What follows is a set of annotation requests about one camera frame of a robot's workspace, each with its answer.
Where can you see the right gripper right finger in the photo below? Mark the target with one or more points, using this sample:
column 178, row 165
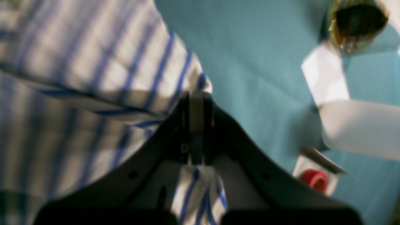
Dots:
column 257, row 191

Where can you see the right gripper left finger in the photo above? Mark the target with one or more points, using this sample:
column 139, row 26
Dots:
column 141, row 190

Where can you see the blue white striped T-shirt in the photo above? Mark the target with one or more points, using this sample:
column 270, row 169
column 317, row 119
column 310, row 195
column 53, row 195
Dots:
column 84, row 84

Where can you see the red tape roll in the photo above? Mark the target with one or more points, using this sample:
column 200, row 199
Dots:
column 315, row 179

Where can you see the teal table cloth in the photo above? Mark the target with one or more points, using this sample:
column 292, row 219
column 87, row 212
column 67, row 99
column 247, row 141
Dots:
column 252, row 50

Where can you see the clear glass bottle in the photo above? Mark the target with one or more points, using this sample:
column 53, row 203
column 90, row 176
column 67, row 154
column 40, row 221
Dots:
column 353, row 25

